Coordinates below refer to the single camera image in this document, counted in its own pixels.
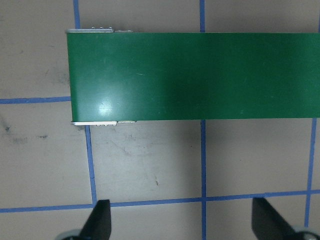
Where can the green belt conveyor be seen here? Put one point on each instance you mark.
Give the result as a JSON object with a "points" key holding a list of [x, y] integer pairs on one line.
{"points": [[187, 75]]}

